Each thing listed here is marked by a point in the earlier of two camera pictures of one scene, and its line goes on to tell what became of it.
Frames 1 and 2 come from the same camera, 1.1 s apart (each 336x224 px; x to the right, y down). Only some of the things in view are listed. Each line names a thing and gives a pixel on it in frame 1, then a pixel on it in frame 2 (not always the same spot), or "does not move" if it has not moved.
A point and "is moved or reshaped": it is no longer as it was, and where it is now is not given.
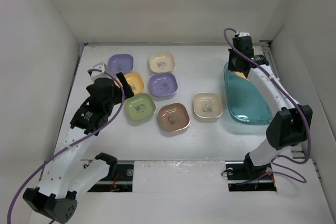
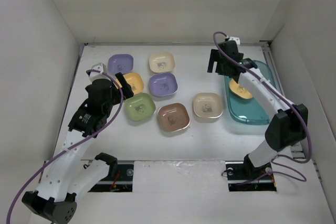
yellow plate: [242, 75] is moved or reshaped
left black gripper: [128, 92] does not move
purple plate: [163, 84] does not move
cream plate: [208, 105] does not move
